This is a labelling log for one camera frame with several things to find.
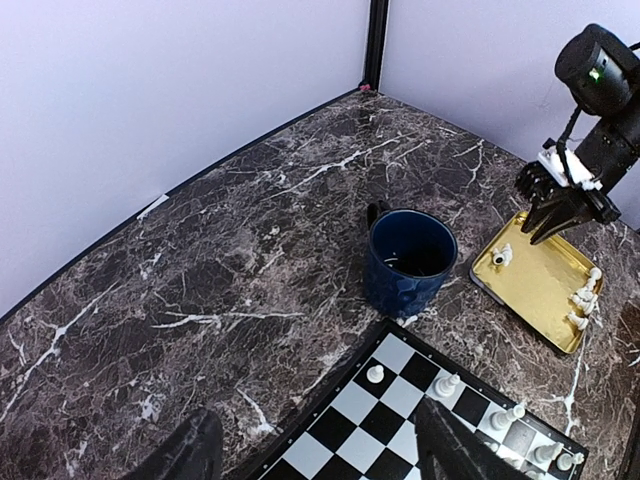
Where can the gold metal tray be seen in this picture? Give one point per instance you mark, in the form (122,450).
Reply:
(538,282)

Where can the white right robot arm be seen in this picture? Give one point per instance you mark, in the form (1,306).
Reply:
(570,181)

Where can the dark blue enamel mug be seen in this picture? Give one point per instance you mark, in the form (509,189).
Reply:
(410,254)

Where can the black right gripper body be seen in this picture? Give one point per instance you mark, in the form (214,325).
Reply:
(556,209)

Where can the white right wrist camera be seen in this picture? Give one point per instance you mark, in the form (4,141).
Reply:
(573,169)

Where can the white chess pawn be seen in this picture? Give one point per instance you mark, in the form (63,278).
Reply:
(375,374)

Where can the white chess piece on tray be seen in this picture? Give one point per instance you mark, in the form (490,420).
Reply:
(502,256)
(585,299)

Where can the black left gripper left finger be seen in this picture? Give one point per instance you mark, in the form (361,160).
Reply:
(193,451)

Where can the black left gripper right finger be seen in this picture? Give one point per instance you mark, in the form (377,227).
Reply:
(449,450)

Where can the black right frame post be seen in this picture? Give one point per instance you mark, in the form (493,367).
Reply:
(378,15)

